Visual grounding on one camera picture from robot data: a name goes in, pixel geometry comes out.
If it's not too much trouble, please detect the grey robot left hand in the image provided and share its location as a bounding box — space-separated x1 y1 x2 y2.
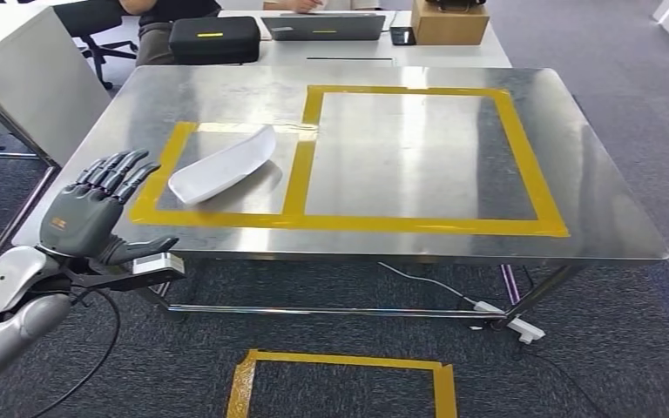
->
38 148 179 267

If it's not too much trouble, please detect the white office desk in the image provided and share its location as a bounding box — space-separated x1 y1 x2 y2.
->
218 8 513 69

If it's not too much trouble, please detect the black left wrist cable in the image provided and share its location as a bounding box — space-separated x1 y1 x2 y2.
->
28 288 122 418

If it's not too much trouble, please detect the white power cable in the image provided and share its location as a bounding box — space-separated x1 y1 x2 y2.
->
377 262 480 307

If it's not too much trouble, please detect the person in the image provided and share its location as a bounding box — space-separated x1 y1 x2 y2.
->
262 0 382 14
118 0 223 67

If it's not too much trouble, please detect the white power strip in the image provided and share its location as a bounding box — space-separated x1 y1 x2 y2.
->
472 300 546 346

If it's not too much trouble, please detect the black headset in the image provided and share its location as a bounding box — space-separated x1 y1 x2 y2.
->
426 0 486 13

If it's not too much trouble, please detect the black office chair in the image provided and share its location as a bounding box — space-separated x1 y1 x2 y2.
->
51 0 139 91

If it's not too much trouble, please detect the grey side desk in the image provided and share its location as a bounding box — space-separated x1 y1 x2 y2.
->
0 3 112 273

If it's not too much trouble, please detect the black floor cable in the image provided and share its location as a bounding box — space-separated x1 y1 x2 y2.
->
513 346 607 418

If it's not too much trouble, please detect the white curved plastic part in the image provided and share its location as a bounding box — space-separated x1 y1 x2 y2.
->
168 125 277 206

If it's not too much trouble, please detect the black smartphone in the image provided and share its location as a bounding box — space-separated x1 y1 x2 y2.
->
390 26 417 47

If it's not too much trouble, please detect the cardboard box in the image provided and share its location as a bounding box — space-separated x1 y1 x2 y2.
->
409 0 490 46

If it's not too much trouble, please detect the stainless steel workbench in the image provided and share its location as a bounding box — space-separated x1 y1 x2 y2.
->
12 64 669 333

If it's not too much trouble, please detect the black zip case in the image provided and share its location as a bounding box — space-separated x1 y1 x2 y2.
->
168 16 261 65

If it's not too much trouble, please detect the grey laptop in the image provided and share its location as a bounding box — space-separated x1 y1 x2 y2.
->
260 12 396 42

